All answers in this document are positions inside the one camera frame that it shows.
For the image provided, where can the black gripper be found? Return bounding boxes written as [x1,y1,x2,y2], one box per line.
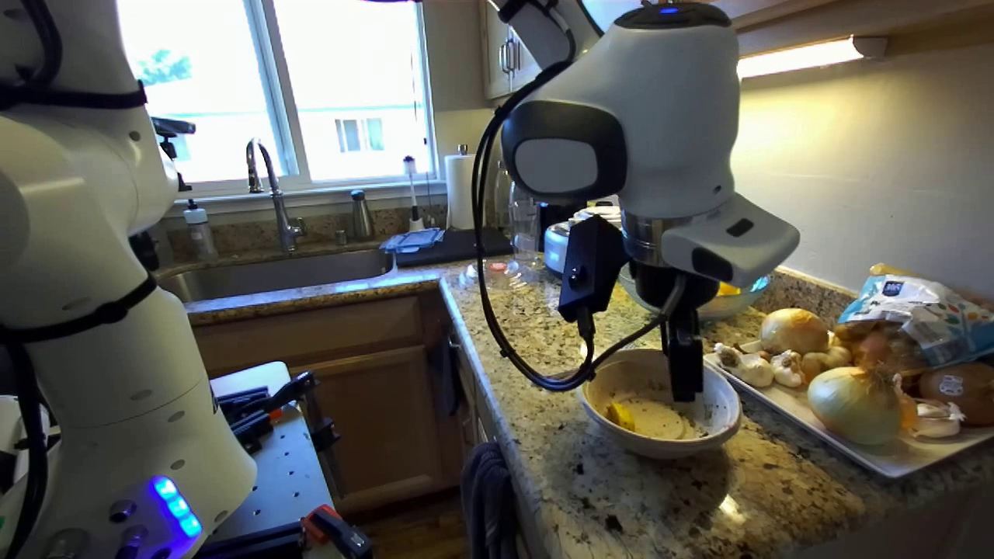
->
[631,257,724,405]

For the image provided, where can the clear glass bowl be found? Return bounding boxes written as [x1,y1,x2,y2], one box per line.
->
[704,271,773,322]

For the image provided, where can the clean beige bowl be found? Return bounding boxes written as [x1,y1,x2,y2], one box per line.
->
[574,353,747,462]

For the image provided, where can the white mushrooms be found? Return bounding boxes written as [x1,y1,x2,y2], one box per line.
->
[711,339,834,395]

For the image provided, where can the yellow onion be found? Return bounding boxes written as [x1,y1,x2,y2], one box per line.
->
[804,365,904,451]
[758,305,834,360]

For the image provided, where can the brown root vegetable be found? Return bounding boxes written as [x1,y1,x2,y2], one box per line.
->
[913,360,994,428]
[834,322,913,381]

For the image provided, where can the clear measuring cup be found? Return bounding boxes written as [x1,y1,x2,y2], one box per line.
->
[503,183,546,273]

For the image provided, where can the white rectangular tray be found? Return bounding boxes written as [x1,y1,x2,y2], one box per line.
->
[710,339,994,484]

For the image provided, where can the blue and white plastic bag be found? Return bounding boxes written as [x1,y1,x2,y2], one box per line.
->
[837,271,994,374]

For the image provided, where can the dark blue hanging towel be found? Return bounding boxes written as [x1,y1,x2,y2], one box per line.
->
[458,442,523,559]

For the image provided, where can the black ribbed drying mat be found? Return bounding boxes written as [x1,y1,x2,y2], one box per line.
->
[440,227,509,261]

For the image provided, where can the white garlic bulb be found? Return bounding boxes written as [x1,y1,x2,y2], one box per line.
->
[908,398,970,445]

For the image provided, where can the large blue lid plastic container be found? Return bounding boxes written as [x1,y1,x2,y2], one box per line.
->
[376,227,449,273]

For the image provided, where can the dish brush wand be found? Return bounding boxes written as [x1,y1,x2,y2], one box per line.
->
[400,153,428,237]

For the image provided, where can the under cabinet light strip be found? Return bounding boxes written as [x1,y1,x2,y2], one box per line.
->
[738,35,865,84]

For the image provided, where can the wooden lower cabinet door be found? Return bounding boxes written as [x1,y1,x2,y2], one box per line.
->
[191,300,470,515]

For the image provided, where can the metal sink sprayer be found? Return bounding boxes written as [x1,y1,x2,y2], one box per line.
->
[348,188,378,242]

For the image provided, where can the orange and black tool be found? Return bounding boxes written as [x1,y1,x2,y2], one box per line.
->
[298,503,376,559]

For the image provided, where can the steel kitchen sink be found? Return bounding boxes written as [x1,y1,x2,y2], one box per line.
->
[152,247,395,305]

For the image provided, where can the grey robot cart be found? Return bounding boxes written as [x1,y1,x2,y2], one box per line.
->
[200,356,346,559]

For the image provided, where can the metal kitchen faucet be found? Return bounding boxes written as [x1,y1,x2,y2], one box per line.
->
[243,136,304,255]

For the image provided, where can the black clamp tool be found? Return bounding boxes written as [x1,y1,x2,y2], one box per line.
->
[211,369,320,455]

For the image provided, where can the white framed window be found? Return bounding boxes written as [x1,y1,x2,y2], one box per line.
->
[115,0,444,198]

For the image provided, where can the clear soap dispenser bottle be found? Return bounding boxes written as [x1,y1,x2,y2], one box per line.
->
[181,197,218,261]

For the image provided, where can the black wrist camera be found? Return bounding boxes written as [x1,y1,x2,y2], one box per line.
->
[558,211,629,322]

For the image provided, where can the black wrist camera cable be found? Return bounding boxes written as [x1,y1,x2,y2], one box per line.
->
[470,0,688,398]

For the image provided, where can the black camera on stand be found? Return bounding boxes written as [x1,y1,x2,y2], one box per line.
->
[151,116,200,197]

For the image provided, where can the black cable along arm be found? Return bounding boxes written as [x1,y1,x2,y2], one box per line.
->
[0,0,163,559]

